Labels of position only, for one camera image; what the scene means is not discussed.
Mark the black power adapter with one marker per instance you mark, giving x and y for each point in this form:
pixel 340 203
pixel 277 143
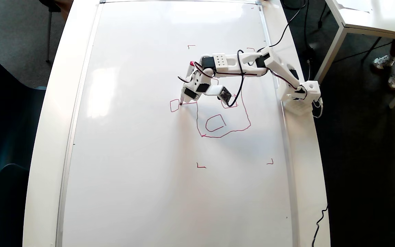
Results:
pixel 309 55

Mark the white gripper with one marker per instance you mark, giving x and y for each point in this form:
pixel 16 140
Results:
pixel 189 93

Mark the white side table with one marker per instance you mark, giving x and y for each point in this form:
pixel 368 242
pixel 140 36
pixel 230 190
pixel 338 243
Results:
pixel 375 17

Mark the dark blue chair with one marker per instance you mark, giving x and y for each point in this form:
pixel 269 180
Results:
pixel 7 209
pixel 2 113

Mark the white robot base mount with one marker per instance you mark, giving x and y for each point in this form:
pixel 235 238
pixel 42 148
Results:
pixel 303 103

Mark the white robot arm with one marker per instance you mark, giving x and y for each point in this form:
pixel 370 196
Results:
pixel 231 65

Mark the large white whiteboard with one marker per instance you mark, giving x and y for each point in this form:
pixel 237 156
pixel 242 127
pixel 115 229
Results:
pixel 132 154

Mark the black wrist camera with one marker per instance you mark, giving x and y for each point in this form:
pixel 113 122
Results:
pixel 225 96

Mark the white paper sheet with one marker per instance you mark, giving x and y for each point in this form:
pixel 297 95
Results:
pixel 353 5

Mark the chair with metal leg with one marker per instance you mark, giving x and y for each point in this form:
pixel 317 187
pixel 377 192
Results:
pixel 49 34

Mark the red marker pen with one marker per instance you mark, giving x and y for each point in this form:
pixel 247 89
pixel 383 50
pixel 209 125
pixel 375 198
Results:
pixel 188 77

